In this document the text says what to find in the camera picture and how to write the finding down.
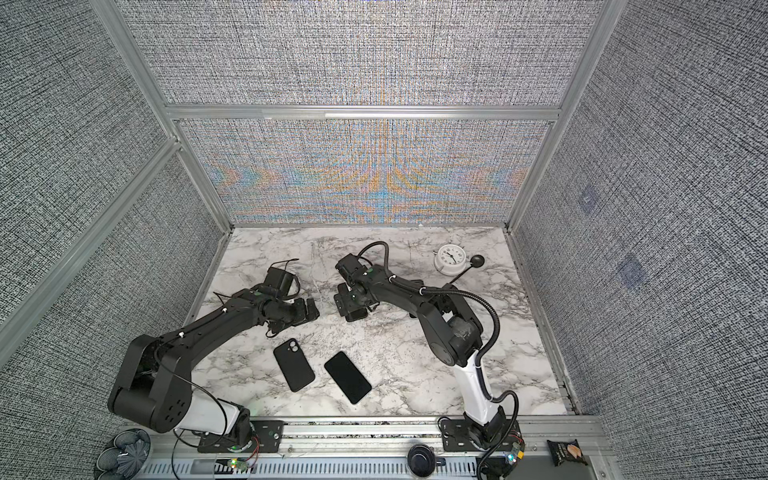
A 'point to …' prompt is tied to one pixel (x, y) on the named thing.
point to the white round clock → (450, 260)
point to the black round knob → (421, 460)
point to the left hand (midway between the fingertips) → (308, 317)
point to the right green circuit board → (517, 452)
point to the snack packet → (566, 452)
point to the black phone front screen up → (347, 377)
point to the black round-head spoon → (476, 261)
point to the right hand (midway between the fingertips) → (354, 301)
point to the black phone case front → (293, 364)
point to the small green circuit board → (240, 463)
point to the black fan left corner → (124, 455)
